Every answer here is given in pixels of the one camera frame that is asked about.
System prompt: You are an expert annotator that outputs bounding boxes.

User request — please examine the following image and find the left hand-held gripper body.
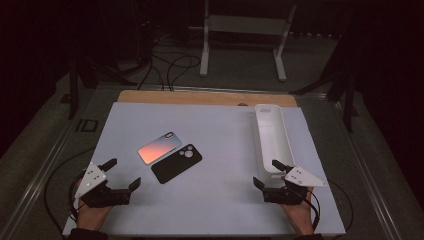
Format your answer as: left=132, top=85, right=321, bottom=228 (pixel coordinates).
left=74, top=162, right=131, bottom=209

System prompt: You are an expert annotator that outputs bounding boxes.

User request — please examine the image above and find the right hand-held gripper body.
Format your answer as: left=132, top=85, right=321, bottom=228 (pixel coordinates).
left=263, top=165, right=329, bottom=206

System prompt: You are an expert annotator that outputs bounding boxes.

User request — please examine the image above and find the long white plastic box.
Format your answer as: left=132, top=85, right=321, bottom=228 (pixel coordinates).
left=253, top=103, right=297, bottom=184

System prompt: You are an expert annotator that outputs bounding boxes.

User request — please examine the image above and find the black phone case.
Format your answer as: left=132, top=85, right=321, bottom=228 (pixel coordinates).
left=150, top=143, right=203, bottom=185

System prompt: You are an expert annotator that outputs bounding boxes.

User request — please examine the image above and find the person's right hand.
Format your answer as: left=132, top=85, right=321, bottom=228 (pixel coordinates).
left=279, top=187, right=316, bottom=236

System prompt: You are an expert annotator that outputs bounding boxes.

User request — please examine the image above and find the person's left hand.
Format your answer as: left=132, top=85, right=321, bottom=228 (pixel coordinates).
left=75, top=196, right=114, bottom=232

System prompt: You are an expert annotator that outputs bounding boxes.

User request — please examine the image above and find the white table board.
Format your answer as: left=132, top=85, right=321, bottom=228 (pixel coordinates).
left=62, top=101, right=347, bottom=237

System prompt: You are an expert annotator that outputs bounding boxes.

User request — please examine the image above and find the black tripod stand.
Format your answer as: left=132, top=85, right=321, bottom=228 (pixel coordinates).
left=68, top=61, right=138, bottom=120
left=293, top=66, right=360, bottom=133

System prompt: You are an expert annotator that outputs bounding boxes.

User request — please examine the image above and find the white metal stand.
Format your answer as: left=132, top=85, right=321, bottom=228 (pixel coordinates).
left=189, top=0, right=298, bottom=82

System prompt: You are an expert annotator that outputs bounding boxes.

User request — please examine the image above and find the left hand-held gripper cable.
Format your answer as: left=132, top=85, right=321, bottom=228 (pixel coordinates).
left=44, top=148, right=98, bottom=232

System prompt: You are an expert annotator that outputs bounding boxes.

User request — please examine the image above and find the hand-held gripper cable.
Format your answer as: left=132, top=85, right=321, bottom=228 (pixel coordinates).
left=44, top=148, right=98, bottom=232
left=288, top=179, right=354, bottom=234

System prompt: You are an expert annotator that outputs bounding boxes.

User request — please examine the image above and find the right hand-held gripper cable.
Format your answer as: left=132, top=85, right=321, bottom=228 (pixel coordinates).
left=288, top=179, right=354, bottom=234

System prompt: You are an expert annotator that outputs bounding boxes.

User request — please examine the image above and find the black floor bracket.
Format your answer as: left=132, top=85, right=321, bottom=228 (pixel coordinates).
left=75, top=118, right=100, bottom=133

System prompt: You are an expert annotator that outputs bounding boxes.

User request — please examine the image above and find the metal floor rail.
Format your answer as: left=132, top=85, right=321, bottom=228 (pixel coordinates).
left=331, top=99, right=403, bottom=240
left=0, top=87, right=99, bottom=240

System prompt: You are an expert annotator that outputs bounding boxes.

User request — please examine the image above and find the black floor cable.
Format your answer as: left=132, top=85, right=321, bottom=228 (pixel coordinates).
left=165, top=54, right=202, bottom=92
left=137, top=33, right=168, bottom=91

